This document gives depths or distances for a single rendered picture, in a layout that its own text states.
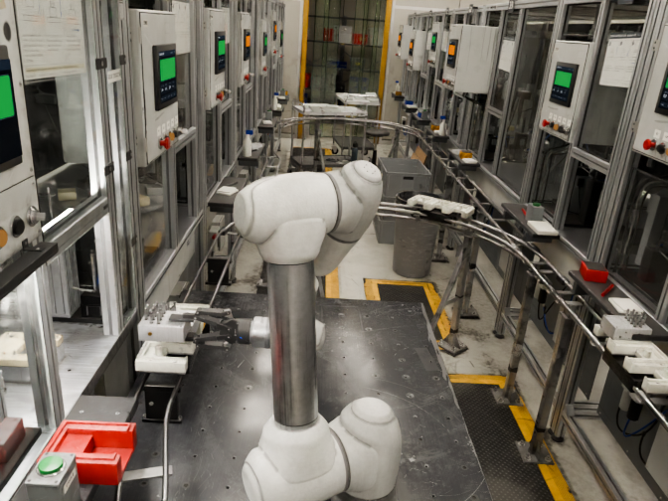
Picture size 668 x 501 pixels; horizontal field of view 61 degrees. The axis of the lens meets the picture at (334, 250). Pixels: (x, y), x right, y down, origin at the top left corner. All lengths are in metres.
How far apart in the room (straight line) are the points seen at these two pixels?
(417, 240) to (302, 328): 3.21
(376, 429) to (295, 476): 0.22
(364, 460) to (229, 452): 0.45
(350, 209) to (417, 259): 3.26
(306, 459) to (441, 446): 0.58
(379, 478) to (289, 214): 0.69
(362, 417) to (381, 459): 0.11
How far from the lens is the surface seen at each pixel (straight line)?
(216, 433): 1.76
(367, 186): 1.18
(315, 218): 1.14
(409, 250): 4.40
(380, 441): 1.39
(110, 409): 1.51
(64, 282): 1.85
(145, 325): 1.68
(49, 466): 1.19
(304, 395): 1.27
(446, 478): 1.69
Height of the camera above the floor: 1.80
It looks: 22 degrees down
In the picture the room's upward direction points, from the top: 4 degrees clockwise
